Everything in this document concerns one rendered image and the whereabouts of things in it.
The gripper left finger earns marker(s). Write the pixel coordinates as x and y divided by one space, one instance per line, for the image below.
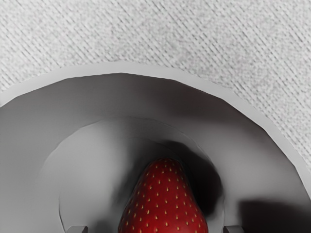
77 229

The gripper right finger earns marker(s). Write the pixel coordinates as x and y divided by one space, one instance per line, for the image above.
232 229

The red strawberry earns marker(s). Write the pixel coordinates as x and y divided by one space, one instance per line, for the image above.
163 201

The white round plate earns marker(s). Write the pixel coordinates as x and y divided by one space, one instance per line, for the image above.
73 136

